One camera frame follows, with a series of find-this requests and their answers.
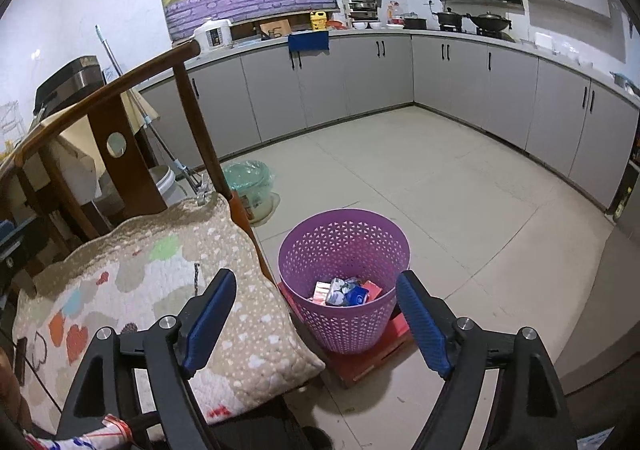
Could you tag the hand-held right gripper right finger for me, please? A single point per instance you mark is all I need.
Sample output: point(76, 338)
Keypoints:
point(422, 325)

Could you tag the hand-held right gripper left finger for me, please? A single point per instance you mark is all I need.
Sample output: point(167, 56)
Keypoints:
point(210, 325)

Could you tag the red cigarette box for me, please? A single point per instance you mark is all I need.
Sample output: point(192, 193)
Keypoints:
point(372, 291)

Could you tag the purple plastic basket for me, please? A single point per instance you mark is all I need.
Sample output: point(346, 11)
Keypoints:
point(345, 330)

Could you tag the blue white tissue packet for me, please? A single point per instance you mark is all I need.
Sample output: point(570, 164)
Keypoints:
point(345, 295)

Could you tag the small white box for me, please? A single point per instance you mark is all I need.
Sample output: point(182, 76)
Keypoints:
point(321, 291)

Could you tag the quilted dotted chair cushion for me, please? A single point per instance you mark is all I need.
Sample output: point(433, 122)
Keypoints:
point(150, 280)

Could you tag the white bucket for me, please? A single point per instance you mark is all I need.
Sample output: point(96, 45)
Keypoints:
point(167, 187)

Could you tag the green bin with plastic bag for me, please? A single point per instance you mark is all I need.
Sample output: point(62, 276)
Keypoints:
point(247, 185)

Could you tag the brown wooden chair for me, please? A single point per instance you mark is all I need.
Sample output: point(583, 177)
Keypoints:
point(130, 160)

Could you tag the black smartphone in clear case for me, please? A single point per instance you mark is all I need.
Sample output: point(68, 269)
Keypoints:
point(21, 360)

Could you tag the patterned white cloth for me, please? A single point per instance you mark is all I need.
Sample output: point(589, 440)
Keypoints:
point(42, 441)

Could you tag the cream tablecloth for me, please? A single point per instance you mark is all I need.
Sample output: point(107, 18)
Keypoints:
point(140, 112)

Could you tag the grey kitchen base cabinets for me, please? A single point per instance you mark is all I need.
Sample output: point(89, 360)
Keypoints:
point(450, 75)

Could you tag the black silver appliance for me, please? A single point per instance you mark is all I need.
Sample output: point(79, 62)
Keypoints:
point(65, 85)

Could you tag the white rice cooker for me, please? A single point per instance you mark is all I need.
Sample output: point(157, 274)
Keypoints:
point(215, 35)

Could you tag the blue cloth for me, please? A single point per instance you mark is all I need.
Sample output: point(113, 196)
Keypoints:
point(307, 41)

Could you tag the cardboard box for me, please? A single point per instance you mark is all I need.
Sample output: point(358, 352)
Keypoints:
point(275, 30)

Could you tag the dark lidded pot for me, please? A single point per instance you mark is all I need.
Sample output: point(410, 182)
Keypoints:
point(415, 22)

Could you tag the black cooking pot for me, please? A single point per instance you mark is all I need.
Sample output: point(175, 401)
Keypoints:
point(450, 19)

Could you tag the black wok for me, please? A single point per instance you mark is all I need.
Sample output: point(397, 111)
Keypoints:
point(490, 21)

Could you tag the cooking oil bottle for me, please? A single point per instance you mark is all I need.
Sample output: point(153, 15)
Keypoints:
point(395, 12)

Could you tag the yellow canister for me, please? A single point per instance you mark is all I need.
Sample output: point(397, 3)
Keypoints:
point(318, 21)

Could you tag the metal dish rack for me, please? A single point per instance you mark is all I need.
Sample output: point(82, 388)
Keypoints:
point(365, 5)

